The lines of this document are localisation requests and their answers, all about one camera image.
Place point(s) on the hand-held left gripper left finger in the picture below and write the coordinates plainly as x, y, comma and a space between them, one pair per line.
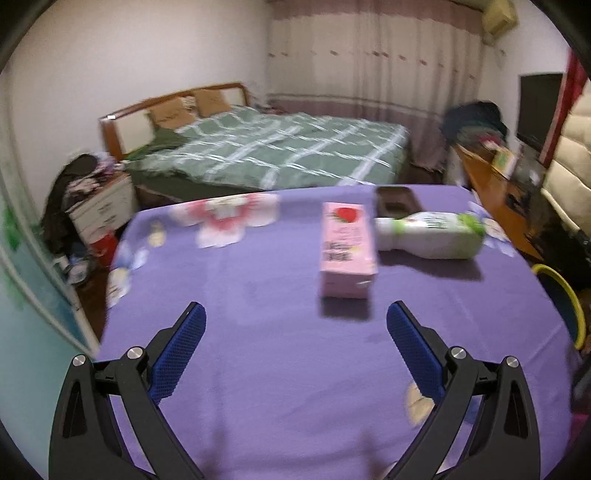
182, 350

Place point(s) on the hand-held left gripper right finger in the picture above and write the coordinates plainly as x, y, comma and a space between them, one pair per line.
413, 350

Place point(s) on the white and green bottle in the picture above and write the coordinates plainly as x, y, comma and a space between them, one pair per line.
434, 235

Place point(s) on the pink drink carton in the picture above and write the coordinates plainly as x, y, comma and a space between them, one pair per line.
348, 249

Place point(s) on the yellow-rimmed dark blue trash bin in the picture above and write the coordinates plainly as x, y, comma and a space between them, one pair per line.
561, 304

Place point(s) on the purple floral tablecloth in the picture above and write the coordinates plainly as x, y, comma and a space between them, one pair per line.
277, 300

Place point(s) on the red bucket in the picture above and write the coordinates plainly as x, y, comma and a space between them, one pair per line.
104, 247

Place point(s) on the dark brown tray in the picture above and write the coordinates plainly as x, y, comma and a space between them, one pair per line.
397, 198

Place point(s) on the light teal framed panel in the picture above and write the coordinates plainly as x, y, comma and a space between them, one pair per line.
27, 295

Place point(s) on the white nightstand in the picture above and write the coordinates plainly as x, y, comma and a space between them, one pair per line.
101, 207

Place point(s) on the wooden top cabinet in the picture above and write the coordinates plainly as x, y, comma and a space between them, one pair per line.
485, 180

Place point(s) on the dark clothing heap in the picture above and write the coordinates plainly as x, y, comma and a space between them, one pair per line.
60, 198

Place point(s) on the green checked quilt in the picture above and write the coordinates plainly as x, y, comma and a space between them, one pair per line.
277, 143

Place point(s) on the wooden bed headboard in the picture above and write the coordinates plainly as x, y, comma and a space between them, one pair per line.
134, 122

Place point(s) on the brown pillow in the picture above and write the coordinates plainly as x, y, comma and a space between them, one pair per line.
210, 101
171, 115

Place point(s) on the pile of clothes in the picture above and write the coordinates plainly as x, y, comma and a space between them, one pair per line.
471, 120

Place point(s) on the white puffer jacket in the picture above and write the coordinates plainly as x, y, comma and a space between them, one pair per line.
572, 161

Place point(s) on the black television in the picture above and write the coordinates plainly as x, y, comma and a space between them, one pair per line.
538, 110

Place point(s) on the white and mauve curtain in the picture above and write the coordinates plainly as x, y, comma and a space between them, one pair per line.
369, 69

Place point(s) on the red dotted quilted jacket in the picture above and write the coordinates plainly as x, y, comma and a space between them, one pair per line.
575, 78

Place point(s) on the beige air conditioner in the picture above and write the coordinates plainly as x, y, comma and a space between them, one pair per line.
498, 16

